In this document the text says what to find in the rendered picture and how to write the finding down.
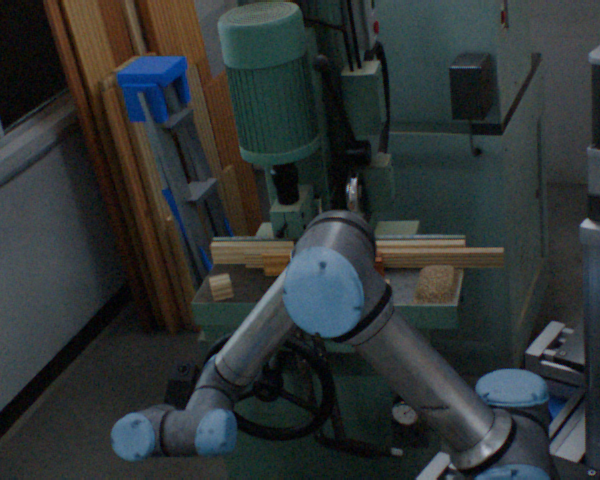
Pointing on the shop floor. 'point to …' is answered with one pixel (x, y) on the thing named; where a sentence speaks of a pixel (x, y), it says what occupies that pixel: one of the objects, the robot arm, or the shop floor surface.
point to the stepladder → (143, 91)
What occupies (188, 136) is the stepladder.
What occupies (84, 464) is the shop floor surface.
